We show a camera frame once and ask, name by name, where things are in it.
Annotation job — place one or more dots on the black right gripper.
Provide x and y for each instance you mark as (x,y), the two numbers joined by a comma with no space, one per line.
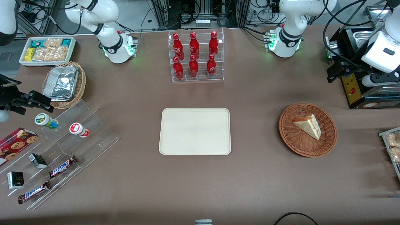
(7,97)

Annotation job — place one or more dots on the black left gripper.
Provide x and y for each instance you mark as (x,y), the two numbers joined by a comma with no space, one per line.
(352,61)

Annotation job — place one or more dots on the triangular sandwich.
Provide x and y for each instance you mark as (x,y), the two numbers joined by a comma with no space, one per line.
(309,125)

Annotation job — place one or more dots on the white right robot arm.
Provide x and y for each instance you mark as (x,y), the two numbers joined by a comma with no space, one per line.
(109,12)

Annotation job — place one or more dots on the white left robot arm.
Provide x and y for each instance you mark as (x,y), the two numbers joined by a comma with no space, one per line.
(290,18)

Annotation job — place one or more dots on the aluminium foil tray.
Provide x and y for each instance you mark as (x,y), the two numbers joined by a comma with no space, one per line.
(61,82)

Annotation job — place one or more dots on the light wicker basket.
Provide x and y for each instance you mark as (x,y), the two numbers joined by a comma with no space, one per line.
(82,84)

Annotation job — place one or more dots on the grey pastry tray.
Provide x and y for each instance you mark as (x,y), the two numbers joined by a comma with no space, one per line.
(382,134)

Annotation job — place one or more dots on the round brown wicker basket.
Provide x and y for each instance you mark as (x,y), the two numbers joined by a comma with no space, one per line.
(300,143)

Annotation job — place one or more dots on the cream rectangular tray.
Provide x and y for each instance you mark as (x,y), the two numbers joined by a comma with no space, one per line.
(194,131)

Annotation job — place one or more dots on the green label yogurt cup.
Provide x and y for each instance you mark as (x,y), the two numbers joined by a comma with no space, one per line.
(46,120)

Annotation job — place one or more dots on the black food warmer appliance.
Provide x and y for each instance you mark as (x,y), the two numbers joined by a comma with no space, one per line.
(354,92)

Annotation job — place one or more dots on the red cookie box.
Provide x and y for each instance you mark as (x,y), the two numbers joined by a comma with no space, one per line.
(15,144)

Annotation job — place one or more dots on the steel pan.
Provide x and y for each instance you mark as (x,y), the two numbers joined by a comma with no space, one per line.
(364,37)

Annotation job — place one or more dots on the yellow snack packet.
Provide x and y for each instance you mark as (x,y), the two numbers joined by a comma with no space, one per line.
(30,54)

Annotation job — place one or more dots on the red label yogurt cup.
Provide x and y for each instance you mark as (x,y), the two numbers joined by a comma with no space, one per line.
(78,129)

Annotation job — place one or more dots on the large clear cracker bag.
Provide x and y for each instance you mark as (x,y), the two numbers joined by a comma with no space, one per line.
(51,53)

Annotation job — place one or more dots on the small black box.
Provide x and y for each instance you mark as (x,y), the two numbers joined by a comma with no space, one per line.
(38,160)
(15,180)

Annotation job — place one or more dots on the teal snack packet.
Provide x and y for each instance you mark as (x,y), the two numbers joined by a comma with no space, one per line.
(67,42)
(37,42)

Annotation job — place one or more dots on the small clear cracker bag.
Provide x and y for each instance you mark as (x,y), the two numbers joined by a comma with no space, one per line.
(53,42)

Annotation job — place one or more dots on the white snack bin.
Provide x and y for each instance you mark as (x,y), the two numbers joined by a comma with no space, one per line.
(72,51)

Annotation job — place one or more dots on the snickers bar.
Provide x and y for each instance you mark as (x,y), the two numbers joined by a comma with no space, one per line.
(34,192)
(62,166)

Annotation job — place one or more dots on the clear acrylic stepped rack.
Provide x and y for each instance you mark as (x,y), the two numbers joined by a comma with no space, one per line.
(93,137)

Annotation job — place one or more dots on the wrapped pastry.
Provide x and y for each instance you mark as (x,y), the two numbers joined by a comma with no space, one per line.
(395,154)
(393,139)

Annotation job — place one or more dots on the red cola bottle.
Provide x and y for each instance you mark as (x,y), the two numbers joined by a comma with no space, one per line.
(178,70)
(213,42)
(177,45)
(193,68)
(194,43)
(211,67)

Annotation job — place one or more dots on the clear acrylic bottle rack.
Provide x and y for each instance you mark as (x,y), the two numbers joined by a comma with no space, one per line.
(200,79)

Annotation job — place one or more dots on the white power strip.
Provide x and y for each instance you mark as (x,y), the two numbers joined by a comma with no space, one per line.
(203,22)

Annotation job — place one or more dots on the grey device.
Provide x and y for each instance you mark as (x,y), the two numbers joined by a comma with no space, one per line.
(203,222)

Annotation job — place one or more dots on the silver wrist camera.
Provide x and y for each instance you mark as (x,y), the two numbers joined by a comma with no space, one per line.
(333,47)

